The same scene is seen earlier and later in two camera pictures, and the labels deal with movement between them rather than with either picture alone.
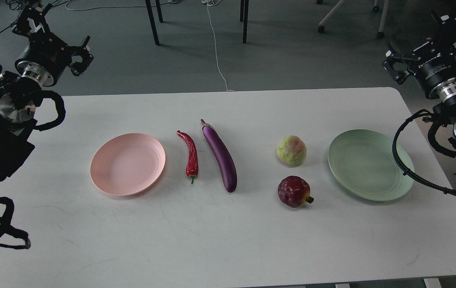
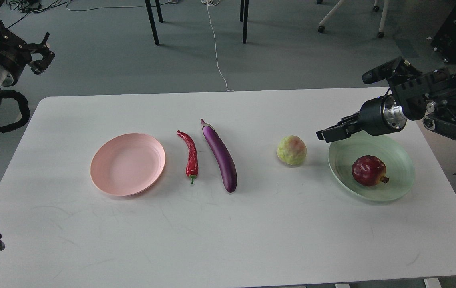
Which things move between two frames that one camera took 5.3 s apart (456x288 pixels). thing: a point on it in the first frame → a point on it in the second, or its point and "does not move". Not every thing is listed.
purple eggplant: x=224 y=155 does not move
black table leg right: x=243 y=17 does not move
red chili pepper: x=192 y=168 does not move
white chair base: x=381 y=34 does not move
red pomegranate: x=294 y=191 → x=369 y=171
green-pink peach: x=292 y=150 does not move
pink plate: x=126 y=164 does not move
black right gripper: x=439 y=72 → x=377 y=116
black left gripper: x=45 y=58 → x=4 y=56
